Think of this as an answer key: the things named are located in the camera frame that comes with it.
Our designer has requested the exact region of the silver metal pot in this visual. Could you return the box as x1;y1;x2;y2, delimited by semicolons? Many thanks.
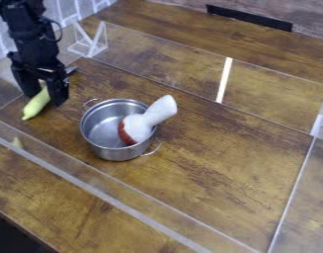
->
79;99;161;161

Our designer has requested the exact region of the white and red mushroom toy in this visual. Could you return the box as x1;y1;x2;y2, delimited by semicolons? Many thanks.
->
119;95;176;145

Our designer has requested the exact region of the clear acrylic triangle stand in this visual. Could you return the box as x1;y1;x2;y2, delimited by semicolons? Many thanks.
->
67;22;108;58

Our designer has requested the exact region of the black cable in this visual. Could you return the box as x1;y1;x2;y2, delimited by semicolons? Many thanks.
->
37;16;63;43

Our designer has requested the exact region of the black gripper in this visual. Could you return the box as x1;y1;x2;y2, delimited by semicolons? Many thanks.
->
6;50;68;107

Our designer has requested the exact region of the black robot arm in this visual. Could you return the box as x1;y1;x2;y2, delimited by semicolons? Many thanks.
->
0;0;68;106

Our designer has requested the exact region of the black strip on table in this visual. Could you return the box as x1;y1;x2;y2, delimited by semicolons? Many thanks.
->
206;4;292;32

